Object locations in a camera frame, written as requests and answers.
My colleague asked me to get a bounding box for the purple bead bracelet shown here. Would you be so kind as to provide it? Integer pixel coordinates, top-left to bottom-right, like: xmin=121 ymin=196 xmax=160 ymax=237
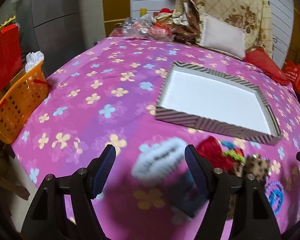
xmin=264 ymin=180 xmax=285 ymax=215

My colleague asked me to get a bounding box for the red fabric bag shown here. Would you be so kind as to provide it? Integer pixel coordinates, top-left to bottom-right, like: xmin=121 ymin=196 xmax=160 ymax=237
xmin=0 ymin=24 xmax=23 ymax=91

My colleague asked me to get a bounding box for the orange plastic basket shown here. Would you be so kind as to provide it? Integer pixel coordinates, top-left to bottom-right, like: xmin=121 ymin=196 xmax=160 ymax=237
xmin=0 ymin=61 xmax=51 ymax=144

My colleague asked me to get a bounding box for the red cushion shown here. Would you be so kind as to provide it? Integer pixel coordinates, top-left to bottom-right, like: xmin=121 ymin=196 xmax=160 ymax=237
xmin=244 ymin=48 xmax=290 ymax=86

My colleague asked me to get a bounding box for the clear plastic bag of items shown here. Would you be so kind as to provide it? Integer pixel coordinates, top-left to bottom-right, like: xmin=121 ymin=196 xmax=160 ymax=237
xmin=109 ymin=14 xmax=175 ymax=42

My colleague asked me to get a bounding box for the red santa plush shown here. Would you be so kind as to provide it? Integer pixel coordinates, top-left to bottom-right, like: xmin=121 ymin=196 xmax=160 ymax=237
xmin=153 ymin=8 xmax=173 ymax=25

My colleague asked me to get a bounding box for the grey wardrobe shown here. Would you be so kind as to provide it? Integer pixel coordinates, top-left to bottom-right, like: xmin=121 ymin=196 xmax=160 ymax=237
xmin=15 ymin=0 xmax=106 ymax=76

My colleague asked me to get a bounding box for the brown patterned cloth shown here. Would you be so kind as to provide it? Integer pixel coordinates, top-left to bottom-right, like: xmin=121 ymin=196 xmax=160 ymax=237
xmin=172 ymin=0 xmax=204 ymax=44

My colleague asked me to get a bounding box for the striped white tray box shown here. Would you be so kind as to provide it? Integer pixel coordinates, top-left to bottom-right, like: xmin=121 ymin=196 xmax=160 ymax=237
xmin=155 ymin=61 xmax=282 ymax=145

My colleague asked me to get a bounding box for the colourful star bead bracelet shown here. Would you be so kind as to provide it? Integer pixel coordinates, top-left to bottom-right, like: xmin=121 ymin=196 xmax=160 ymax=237
xmin=219 ymin=140 xmax=247 ymax=165

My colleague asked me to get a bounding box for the floral beige quilt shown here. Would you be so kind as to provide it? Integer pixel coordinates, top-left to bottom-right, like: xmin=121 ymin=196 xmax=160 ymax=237
xmin=174 ymin=0 xmax=274 ymax=58

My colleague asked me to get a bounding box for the blue hair claw clip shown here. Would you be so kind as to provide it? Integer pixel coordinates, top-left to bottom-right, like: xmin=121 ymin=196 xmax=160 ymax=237
xmin=168 ymin=171 xmax=207 ymax=218

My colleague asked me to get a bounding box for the white pillow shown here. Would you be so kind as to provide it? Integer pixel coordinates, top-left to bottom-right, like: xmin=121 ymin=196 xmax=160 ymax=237
xmin=199 ymin=14 xmax=246 ymax=60

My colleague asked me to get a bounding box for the red bow hair clip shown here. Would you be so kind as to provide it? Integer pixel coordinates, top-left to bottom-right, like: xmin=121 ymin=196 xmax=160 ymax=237
xmin=196 ymin=136 xmax=234 ymax=173

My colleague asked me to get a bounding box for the red shopping bag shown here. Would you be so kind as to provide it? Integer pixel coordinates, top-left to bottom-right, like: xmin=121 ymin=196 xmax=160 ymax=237
xmin=283 ymin=60 xmax=300 ymax=94

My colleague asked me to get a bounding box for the pink floral bedsheet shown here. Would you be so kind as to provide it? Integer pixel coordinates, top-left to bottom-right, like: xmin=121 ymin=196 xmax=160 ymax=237
xmin=12 ymin=37 xmax=300 ymax=239

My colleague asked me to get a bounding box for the leopard print hair bow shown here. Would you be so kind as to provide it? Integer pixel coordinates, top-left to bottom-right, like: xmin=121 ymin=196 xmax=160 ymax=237
xmin=226 ymin=155 xmax=269 ymax=220

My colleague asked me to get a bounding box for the white fluffy scrunchie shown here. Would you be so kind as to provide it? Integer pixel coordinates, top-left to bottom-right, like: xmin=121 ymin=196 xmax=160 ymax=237
xmin=131 ymin=137 xmax=187 ymax=187

